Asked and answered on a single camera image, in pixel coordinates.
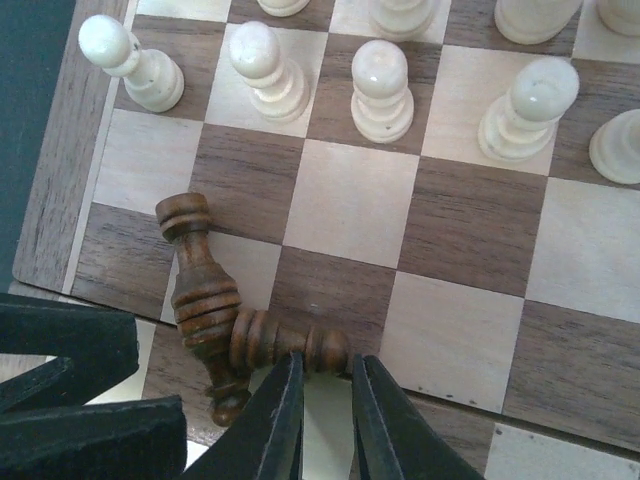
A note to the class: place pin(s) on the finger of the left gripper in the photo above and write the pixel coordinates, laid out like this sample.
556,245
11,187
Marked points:
94,349
144,439

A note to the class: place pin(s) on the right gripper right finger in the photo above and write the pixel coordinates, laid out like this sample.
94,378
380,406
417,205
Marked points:
391,438

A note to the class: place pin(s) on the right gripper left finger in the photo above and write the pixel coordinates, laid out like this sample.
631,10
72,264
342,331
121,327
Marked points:
265,441

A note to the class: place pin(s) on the dark pawn piece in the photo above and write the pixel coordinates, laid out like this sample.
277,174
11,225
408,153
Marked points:
258,341

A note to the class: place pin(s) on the wooden chess board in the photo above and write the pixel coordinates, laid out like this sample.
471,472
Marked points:
481,257

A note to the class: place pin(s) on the row of white chess pieces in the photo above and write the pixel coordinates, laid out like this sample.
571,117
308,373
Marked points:
375,80

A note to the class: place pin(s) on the dark wooden queen piece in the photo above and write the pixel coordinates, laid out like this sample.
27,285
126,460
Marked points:
205,300

